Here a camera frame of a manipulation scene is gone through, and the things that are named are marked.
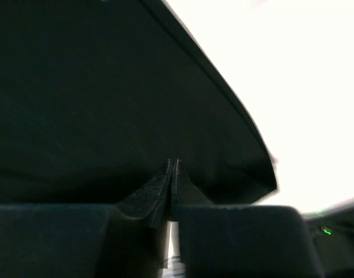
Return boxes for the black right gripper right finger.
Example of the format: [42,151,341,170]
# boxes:
[171,160,325,277]

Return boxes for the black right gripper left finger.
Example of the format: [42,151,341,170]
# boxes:
[0,161,173,277]

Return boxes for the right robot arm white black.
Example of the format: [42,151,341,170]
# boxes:
[0,160,354,277]

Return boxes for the black t-shirt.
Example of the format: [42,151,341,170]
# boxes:
[0,1,276,203]

